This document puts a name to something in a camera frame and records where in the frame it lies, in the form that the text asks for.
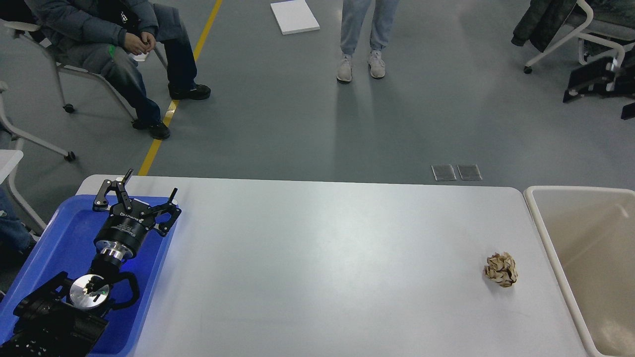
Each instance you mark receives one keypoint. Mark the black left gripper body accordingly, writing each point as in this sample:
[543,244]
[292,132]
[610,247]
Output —
[125,229]

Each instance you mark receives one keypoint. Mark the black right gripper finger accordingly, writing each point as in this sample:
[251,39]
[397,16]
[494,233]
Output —
[594,78]

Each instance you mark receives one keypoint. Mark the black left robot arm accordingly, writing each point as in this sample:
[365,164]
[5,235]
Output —
[86,287]

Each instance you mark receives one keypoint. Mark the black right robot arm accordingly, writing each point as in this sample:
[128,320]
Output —
[624,79]

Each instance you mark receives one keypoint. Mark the white chair with dark coat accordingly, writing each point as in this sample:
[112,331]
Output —
[586,25]

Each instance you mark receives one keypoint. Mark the blue plastic tray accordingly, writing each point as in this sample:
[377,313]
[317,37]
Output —
[67,245]

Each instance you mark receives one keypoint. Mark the white chair at left edge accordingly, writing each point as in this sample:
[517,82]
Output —
[17,133]

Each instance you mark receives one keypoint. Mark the dark coat on chair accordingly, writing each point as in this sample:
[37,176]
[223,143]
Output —
[541,22]

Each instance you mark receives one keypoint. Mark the person in jeans left edge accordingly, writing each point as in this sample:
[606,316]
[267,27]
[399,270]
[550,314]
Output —
[14,234]

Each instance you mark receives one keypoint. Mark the white table at left edge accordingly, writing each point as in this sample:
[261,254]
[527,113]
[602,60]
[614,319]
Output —
[9,160]

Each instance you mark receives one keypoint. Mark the beige plastic bin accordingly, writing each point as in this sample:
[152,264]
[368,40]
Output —
[589,237]

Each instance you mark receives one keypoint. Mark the right floor metal plate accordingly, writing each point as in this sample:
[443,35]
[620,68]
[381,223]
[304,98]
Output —
[469,172]

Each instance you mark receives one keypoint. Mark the floor metal plate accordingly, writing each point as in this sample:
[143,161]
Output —
[443,172]
[469,172]

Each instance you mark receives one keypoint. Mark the seated person grey jacket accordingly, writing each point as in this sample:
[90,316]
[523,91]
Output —
[102,36]

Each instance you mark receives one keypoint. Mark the left floor metal plate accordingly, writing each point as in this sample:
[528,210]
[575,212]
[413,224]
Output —
[443,172]

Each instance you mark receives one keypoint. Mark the white chair under person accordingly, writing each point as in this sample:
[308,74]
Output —
[59,63]

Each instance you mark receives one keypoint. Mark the crumpled brown paper ball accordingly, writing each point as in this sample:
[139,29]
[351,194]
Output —
[500,268]

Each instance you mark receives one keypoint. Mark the white flat board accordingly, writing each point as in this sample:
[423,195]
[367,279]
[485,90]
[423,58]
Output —
[294,16]

